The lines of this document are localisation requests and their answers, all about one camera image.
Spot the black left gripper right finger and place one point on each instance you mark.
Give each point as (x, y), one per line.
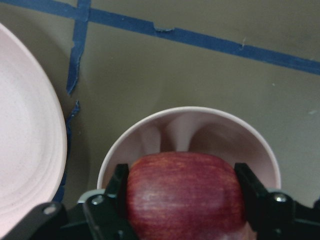
(255, 195)

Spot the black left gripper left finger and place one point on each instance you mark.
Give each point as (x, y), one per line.
(116, 189)

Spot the red apple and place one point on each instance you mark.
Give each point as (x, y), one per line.
(185, 196)

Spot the pink bowl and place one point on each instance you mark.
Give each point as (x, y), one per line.
(194, 129)

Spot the pink plate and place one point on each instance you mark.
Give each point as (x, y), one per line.
(33, 138)

